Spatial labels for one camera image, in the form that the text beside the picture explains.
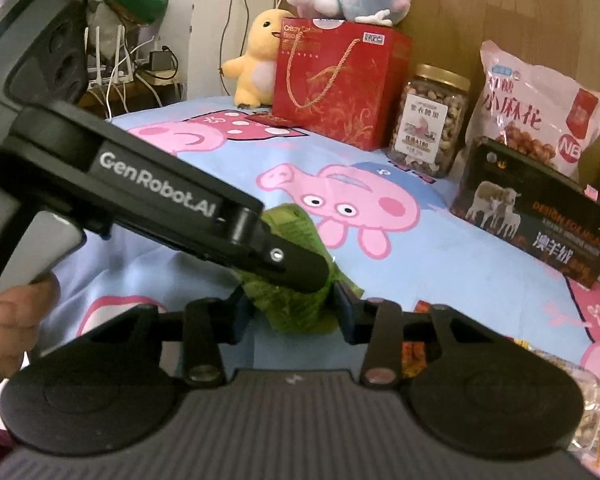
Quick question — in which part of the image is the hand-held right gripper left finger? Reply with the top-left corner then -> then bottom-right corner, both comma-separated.
87,287 -> 254,387

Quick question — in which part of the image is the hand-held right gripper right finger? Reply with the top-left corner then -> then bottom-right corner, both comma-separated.
332,282 -> 487,387

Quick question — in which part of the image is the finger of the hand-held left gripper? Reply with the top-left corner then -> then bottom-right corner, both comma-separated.
230,210 -> 332,295

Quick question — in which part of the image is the green snack packet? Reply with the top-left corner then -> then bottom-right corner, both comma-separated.
237,203 -> 355,334

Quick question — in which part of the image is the person's left hand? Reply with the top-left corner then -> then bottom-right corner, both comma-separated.
0,275 -> 62,392

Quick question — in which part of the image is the red snack packet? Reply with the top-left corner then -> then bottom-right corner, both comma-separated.
401,300 -> 433,382

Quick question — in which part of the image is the cartoon pig printed bedsheet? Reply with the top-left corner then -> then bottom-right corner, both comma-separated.
45,95 -> 600,413

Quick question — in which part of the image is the white router with antennas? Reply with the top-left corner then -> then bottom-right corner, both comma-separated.
82,24 -> 138,95

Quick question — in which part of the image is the black power adapter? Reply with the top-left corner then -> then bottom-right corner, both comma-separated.
149,49 -> 175,73

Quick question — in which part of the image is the red envelope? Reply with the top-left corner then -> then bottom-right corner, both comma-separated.
244,113 -> 308,129

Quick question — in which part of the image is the yellow duck plush toy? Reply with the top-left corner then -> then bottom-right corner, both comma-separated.
221,8 -> 297,109

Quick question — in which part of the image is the red gift box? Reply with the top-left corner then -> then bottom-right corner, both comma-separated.
271,17 -> 413,152

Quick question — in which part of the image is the gold lid nut jar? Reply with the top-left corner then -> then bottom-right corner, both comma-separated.
388,63 -> 472,179

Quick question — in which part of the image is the dark sheep print box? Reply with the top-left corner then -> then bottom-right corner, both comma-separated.
449,136 -> 600,290

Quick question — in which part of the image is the clear nut snack packet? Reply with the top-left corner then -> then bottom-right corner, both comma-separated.
517,339 -> 600,472

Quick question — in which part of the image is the pink twist snack bag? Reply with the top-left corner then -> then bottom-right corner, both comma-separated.
461,40 -> 600,184

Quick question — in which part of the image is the hanging dark cable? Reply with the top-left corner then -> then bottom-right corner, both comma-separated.
219,0 -> 253,73

